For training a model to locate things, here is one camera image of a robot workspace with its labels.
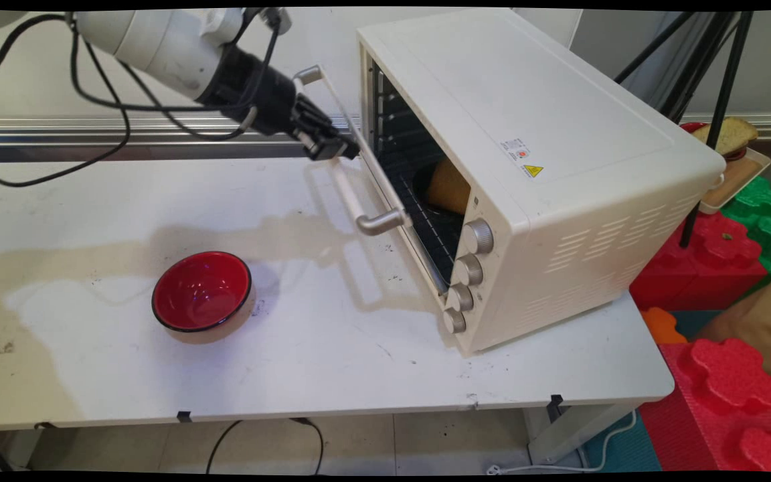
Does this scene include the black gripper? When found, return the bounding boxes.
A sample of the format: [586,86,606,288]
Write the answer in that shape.
[197,44,361,162]

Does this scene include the oven door with handle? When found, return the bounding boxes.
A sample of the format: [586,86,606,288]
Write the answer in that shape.
[292,64,450,297]

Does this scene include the large silver oven knob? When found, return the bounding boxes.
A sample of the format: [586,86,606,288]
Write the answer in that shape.
[462,218,495,254]

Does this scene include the red bowl with black rim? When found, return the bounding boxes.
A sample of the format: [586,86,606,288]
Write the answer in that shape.
[151,251,253,334]

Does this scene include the cream toaster oven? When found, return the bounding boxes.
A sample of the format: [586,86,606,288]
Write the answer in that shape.
[357,8,727,358]

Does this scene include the grey curtain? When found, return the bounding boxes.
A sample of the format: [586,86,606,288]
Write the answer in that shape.
[616,10,738,114]

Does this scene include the orange foam block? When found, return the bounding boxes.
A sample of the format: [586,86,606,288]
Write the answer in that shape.
[640,307,688,345]

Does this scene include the white table leg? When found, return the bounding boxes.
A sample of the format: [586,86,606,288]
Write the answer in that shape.
[525,402,635,467]

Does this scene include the black tripod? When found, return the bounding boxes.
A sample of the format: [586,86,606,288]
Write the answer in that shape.
[613,10,756,250]

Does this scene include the bread slice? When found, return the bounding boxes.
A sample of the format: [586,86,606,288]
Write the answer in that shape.
[691,116,759,157]

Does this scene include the cream plastic tray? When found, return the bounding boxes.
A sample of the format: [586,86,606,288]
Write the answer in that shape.
[697,147,771,216]

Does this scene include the teal floor mat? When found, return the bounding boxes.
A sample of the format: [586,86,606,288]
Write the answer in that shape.
[578,407,662,473]

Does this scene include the green foam block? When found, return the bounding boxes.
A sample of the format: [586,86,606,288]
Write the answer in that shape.
[720,175,771,275]

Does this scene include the tan cardboard piece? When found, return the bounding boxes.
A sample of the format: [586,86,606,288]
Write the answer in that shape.
[697,261,771,377]

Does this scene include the large red foam block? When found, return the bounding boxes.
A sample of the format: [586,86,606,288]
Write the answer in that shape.
[638,337,771,473]

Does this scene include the black cable with grey plug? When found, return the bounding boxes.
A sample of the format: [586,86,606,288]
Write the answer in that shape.
[71,13,259,143]

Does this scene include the aluminium rail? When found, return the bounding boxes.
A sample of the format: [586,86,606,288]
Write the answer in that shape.
[0,114,363,163]

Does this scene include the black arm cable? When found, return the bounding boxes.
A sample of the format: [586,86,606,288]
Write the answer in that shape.
[0,9,282,188]

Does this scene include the black floor cable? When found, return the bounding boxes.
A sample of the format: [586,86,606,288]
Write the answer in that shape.
[205,418,325,475]

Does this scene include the white floor cable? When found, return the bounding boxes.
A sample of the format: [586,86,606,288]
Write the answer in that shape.
[486,408,638,475]

